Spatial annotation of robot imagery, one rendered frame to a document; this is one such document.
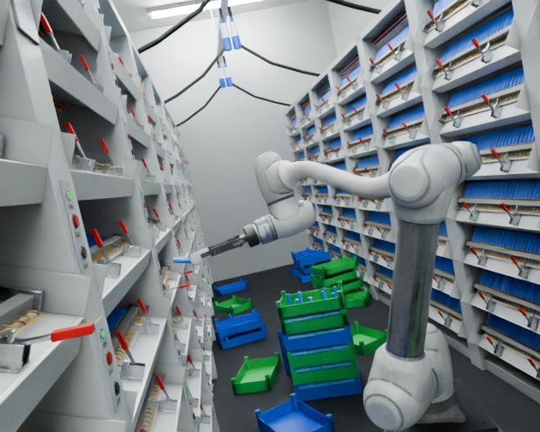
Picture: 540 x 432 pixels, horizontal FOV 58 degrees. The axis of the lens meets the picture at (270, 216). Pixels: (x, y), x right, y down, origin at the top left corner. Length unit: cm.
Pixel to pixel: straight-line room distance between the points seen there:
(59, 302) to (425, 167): 82
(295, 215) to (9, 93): 113
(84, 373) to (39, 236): 18
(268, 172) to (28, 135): 107
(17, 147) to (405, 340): 103
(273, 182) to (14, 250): 108
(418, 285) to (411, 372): 24
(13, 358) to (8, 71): 35
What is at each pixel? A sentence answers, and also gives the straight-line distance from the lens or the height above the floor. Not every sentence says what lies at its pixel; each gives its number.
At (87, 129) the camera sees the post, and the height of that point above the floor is 126.
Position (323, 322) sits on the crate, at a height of 35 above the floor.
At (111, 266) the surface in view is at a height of 95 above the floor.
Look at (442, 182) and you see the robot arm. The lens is 119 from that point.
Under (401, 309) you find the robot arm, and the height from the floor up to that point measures 64.
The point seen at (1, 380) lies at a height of 93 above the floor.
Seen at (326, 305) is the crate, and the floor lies 43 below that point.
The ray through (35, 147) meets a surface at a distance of 66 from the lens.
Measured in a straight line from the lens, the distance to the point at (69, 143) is 75.
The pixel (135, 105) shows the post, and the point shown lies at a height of 143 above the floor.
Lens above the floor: 104
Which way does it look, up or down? 4 degrees down
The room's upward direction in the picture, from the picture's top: 12 degrees counter-clockwise
